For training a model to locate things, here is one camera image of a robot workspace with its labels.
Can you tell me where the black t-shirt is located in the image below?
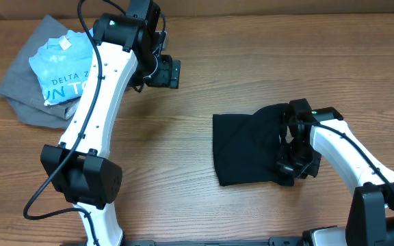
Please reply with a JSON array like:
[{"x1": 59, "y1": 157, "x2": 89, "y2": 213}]
[{"x1": 213, "y1": 103, "x2": 294, "y2": 187}]

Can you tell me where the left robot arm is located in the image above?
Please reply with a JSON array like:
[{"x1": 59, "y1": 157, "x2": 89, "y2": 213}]
[{"x1": 39, "y1": 10, "x2": 181, "y2": 245}]

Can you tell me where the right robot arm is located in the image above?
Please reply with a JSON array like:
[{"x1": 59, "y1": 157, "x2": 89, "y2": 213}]
[{"x1": 276, "y1": 106, "x2": 394, "y2": 245}]

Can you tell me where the folded light blue t-shirt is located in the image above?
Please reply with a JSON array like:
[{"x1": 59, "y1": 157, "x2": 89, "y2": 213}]
[{"x1": 29, "y1": 30, "x2": 93, "y2": 106}]

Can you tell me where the striped grey folded garment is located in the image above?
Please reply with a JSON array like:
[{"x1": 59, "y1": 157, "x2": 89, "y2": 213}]
[{"x1": 64, "y1": 98, "x2": 79, "y2": 120}]

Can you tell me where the folded grey t-shirt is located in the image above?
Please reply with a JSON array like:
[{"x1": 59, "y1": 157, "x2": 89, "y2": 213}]
[{"x1": 0, "y1": 15, "x2": 72, "y2": 128}]

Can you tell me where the brown cardboard backboard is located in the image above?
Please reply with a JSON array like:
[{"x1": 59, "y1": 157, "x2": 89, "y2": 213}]
[{"x1": 0, "y1": 0, "x2": 394, "y2": 20}]

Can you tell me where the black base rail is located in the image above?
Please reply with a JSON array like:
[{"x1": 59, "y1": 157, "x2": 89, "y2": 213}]
[{"x1": 60, "y1": 236, "x2": 347, "y2": 246}]

